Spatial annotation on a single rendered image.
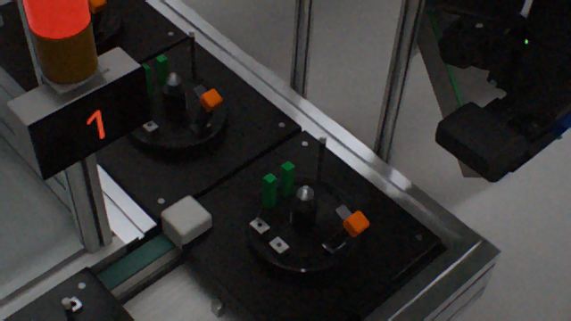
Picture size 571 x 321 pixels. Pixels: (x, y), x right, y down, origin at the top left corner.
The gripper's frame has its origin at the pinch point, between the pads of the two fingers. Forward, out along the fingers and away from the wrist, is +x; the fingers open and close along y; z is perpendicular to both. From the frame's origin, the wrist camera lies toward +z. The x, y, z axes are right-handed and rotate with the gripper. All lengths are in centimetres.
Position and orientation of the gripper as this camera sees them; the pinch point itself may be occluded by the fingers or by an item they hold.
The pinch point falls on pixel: (520, 141)
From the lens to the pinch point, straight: 70.2
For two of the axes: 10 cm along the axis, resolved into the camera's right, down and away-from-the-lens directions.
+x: -0.4, 6.6, 7.5
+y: -7.4, 4.8, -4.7
